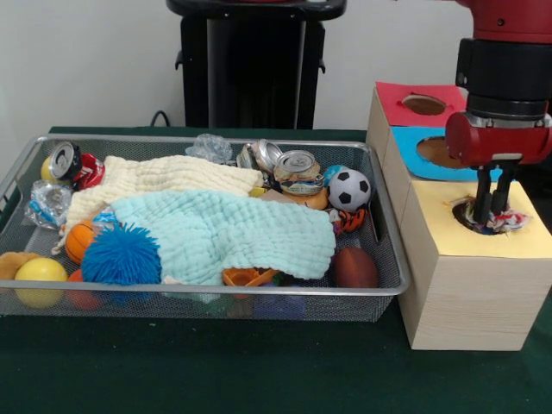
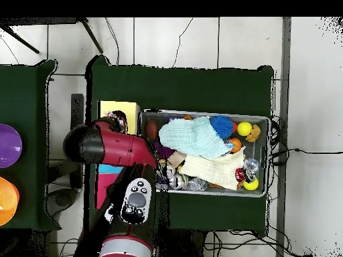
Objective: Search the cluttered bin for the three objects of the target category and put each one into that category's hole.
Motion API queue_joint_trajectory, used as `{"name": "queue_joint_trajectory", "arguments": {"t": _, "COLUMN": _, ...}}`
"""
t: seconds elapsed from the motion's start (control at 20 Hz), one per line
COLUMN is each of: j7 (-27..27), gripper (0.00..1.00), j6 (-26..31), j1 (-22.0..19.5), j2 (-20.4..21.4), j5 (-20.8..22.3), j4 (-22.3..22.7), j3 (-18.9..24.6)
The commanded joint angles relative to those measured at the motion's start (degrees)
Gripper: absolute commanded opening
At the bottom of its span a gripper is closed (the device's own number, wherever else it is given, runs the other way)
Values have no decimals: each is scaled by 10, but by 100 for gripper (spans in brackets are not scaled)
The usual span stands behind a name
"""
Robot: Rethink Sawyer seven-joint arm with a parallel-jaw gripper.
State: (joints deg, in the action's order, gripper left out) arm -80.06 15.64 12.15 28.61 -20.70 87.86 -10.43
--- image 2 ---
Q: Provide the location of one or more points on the colourful frayed cloth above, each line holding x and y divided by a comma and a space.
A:
119, 116

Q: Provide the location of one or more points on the light blue muslin cloth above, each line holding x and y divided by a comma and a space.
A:
193, 138

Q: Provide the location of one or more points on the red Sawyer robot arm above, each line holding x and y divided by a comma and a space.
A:
120, 150

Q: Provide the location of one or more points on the wooden box with three holes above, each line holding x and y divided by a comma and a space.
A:
131, 112

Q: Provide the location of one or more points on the shallow mesh bin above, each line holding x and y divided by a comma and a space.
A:
214, 191

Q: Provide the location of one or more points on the black upright panel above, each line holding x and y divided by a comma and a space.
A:
77, 112

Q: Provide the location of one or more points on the brown toy football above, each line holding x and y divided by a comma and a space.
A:
151, 129

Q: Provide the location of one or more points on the crushed can with printed label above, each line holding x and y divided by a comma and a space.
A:
170, 170

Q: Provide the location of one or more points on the dark green side tablecloth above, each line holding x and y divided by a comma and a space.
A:
26, 101

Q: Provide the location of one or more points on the crushed silver can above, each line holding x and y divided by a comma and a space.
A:
178, 182

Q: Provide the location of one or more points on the black tripod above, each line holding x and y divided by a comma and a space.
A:
91, 35

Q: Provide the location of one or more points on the purple plastic bowl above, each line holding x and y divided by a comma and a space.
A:
9, 146

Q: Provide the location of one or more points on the blue spiky ball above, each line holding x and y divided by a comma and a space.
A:
222, 126

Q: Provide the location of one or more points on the cream muslin cloth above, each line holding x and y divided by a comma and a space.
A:
217, 168

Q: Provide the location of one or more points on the orange plastic bowl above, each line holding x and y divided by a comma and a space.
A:
8, 200

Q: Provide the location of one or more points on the small orange basketball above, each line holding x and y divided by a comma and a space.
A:
236, 144

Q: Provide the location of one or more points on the yellow ball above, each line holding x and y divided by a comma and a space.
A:
244, 128
253, 185

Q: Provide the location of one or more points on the crushed red cola can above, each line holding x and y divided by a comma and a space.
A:
241, 174

